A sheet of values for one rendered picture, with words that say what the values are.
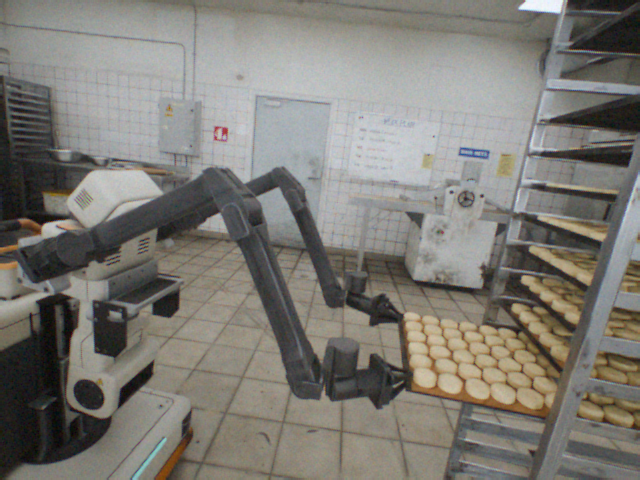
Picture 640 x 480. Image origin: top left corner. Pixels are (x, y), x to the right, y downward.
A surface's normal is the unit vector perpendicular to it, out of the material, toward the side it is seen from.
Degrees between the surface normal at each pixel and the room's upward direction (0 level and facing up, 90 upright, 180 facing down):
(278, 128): 90
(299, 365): 87
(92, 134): 90
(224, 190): 88
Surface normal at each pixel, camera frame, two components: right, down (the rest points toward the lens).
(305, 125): -0.07, 0.22
